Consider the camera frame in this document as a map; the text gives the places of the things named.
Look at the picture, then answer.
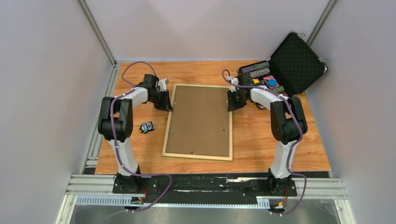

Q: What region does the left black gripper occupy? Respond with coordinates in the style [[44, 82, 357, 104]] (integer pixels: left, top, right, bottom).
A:
[[148, 89, 173, 112]]

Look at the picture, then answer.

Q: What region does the wooden picture frame green trim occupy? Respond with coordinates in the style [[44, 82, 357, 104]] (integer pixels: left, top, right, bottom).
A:
[[161, 83, 233, 162]]

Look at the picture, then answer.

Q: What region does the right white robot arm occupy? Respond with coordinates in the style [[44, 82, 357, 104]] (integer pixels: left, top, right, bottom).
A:
[[222, 75, 308, 195]]

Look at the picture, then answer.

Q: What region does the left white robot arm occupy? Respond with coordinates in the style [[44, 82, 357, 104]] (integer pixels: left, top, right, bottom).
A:
[[98, 74, 173, 193]]

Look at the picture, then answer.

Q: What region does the small blue owl toy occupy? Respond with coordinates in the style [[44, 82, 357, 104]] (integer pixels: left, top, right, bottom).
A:
[[139, 121, 154, 134]]

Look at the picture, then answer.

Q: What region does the blue dealer button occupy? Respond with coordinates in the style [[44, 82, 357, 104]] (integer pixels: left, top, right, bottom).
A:
[[267, 79, 278, 87]]

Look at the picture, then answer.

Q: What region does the blue yellow chip row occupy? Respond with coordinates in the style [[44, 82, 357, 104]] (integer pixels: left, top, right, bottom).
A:
[[249, 68, 270, 78]]

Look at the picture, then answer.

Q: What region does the green poker chip row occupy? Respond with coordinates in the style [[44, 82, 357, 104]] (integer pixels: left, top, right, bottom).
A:
[[272, 86, 285, 94]]

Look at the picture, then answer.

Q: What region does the top blue green chip row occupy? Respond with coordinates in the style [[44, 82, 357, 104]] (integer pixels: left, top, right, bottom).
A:
[[239, 61, 269, 73]]

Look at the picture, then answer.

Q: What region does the black poker chip case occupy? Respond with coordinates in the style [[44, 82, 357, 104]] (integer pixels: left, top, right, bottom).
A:
[[256, 32, 328, 96]]

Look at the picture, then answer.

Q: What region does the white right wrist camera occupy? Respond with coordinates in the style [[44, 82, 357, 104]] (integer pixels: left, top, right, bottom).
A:
[[227, 77, 239, 92]]

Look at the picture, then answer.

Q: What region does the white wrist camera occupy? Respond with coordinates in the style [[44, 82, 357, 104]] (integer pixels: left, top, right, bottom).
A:
[[157, 78, 169, 92], [227, 77, 239, 92]]

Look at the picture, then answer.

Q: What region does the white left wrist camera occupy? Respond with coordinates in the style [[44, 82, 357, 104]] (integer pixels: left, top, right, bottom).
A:
[[157, 78, 169, 92]]

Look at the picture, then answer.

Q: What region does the black mounting base rail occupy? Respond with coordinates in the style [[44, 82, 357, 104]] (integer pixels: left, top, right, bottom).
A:
[[66, 173, 347, 209]]

